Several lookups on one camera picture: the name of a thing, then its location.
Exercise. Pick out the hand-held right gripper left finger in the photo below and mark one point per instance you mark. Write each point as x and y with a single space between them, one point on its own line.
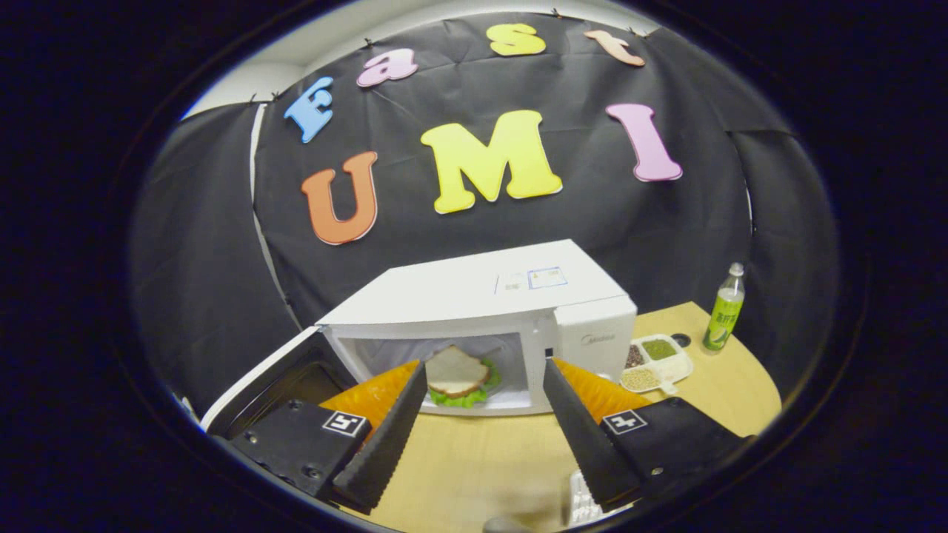
389 444

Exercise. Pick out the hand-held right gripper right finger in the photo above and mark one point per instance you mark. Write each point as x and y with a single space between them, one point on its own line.
585 448

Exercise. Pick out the sandwich with lettuce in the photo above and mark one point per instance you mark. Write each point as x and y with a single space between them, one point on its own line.
455 374

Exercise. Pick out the white microwave oven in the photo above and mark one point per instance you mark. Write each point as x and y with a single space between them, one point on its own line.
459 289

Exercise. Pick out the white rectangular plate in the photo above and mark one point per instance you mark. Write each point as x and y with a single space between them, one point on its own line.
581 503

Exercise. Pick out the white divided tray of beans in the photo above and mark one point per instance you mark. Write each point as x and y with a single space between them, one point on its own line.
655 363

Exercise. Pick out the small black round lid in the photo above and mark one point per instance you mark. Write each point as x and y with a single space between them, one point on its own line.
681 340

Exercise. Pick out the green label drink bottle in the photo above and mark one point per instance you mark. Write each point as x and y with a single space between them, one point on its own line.
724 314

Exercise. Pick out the black backdrop cloth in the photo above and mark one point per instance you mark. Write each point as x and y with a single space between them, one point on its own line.
592 207

